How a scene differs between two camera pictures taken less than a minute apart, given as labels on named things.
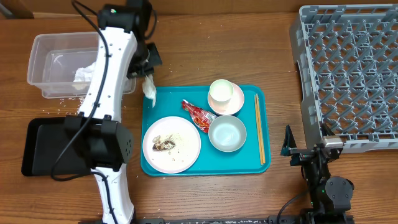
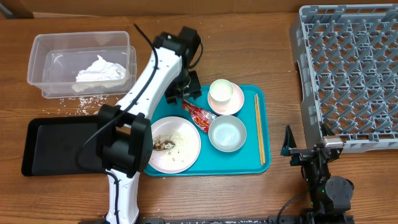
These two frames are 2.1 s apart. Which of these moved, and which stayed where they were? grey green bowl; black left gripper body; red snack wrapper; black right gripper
Moved: black left gripper body
Stayed: black right gripper; red snack wrapper; grey green bowl
